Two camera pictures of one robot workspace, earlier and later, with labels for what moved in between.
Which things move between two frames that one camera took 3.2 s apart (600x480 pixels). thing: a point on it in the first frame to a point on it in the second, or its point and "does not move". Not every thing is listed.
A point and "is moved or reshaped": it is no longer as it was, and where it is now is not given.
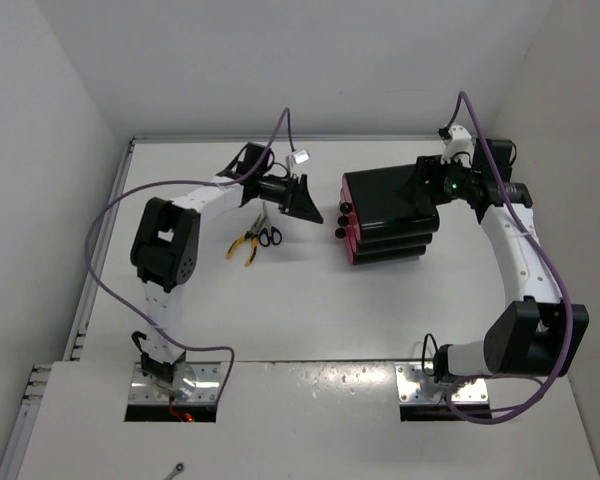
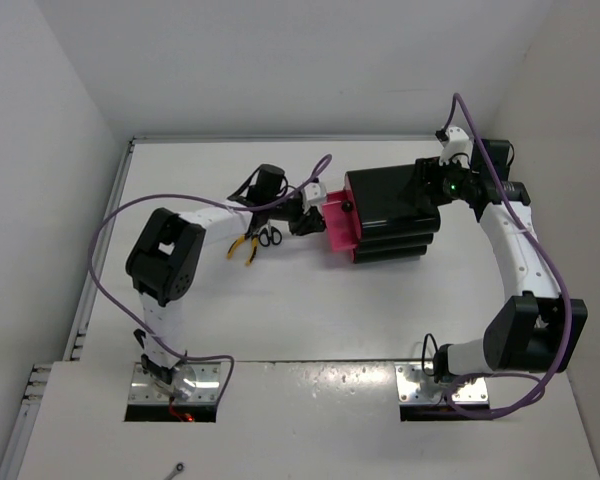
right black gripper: (428, 169) does not move
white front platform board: (296, 421) does not move
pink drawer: (348, 219) is moved or reshaped
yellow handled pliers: (252, 233) does not move
